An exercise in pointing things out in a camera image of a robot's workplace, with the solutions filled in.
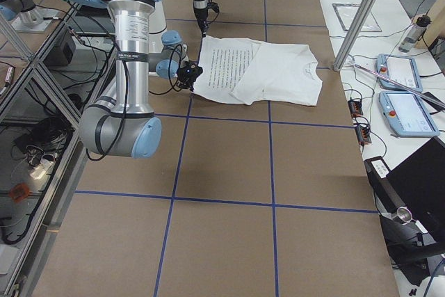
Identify aluminium frame post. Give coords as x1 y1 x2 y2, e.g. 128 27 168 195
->
333 0 376 72

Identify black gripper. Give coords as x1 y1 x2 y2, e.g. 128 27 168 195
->
177 61 203 92
193 0 220 38

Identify black laptop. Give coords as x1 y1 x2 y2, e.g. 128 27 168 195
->
364 137 444 241

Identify lower blue teach pendant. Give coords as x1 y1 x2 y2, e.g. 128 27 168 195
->
378 91 440 138

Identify blue teach pendant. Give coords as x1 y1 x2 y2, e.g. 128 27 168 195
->
378 91 440 138
376 54 423 93

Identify black smartphone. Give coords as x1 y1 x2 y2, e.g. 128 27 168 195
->
423 92 444 109

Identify clear bag with black border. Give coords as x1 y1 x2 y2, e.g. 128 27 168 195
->
332 3 382 32

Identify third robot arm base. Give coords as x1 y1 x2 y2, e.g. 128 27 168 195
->
1 0 58 33

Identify clear water bottle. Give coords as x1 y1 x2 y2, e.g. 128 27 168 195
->
398 15 431 53

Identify upper blue teach pendant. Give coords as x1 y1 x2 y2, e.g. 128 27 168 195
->
376 54 423 93

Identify white long-sleeve printed shirt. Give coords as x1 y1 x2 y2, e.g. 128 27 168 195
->
194 36 323 106

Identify aluminium table frame rail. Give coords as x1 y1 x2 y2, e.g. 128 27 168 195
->
1 4 115 296

